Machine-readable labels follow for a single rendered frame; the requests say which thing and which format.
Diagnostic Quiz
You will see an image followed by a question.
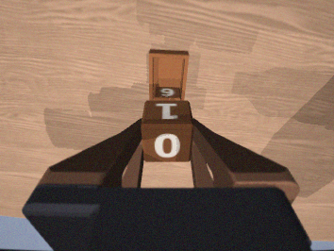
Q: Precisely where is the brown wooden number cube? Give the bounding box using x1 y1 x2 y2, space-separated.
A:
154 87 181 100
141 100 194 162

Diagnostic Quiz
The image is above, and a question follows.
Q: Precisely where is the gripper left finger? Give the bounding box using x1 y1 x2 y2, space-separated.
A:
36 118 144 188

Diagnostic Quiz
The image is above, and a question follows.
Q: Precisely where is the brown wooden tray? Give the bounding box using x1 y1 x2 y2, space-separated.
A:
149 49 189 100

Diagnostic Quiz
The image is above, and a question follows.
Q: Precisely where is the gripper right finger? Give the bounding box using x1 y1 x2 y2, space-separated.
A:
191 118 300 204

